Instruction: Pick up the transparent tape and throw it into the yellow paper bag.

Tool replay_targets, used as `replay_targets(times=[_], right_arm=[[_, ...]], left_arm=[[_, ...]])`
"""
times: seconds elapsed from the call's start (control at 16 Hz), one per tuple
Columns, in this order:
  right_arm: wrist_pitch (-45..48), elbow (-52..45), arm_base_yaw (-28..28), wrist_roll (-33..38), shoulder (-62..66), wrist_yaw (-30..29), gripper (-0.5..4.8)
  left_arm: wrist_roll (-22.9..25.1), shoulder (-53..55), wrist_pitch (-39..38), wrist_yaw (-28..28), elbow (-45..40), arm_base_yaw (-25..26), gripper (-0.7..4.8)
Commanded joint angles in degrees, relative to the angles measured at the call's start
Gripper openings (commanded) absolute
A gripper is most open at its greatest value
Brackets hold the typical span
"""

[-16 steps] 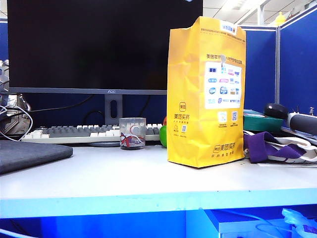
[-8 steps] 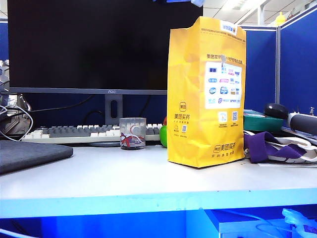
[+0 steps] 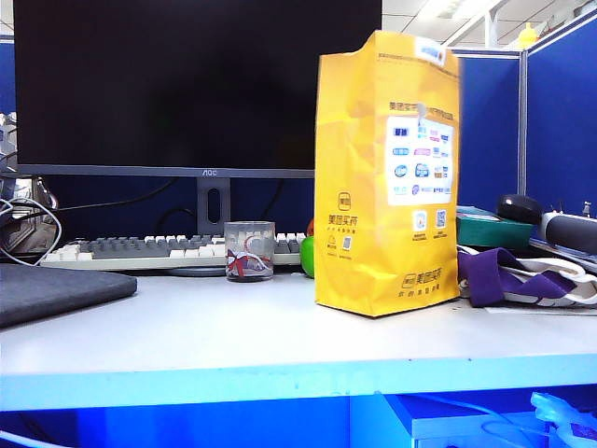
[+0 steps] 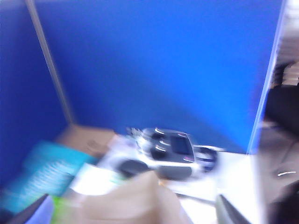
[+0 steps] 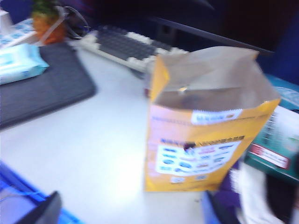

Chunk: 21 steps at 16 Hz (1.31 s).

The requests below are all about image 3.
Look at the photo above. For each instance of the yellow paper bag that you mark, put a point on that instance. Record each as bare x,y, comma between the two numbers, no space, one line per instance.
387,186

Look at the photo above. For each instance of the purple and white cloth bag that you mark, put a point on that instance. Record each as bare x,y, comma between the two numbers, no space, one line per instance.
517,280

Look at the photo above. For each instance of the translucent plastic bag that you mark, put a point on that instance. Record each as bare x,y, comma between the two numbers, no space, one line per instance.
555,415

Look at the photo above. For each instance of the green round toy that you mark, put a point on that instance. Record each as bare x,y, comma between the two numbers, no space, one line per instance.
308,254

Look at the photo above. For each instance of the clear cup with ribbon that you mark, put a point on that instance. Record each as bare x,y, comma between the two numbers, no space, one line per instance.
249,252

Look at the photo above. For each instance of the grey monitor stand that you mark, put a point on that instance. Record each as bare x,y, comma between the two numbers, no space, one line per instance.
213,205

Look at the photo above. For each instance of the grey and white keyboard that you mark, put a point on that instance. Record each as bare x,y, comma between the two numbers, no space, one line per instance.
154,249

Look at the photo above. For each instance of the black computer monitor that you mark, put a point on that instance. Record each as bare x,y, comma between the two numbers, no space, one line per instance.
196,84

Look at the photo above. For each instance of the green box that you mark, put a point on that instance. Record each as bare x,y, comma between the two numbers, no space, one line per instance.
490,228

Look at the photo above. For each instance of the black computer mouse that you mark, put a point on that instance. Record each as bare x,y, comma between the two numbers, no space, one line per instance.
518,207

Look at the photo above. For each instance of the dark grey fabric pad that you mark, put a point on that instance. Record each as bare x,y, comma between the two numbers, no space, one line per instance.
51,291

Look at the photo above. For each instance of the grey cylindrical device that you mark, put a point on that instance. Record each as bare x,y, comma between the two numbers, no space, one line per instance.
569,231

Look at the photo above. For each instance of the blue office partition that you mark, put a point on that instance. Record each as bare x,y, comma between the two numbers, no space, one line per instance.
559,121

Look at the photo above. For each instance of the silver robot figurine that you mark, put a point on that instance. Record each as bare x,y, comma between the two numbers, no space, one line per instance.
18,205

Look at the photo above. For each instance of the yellow figure on partition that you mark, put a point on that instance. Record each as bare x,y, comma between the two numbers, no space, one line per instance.
527,35

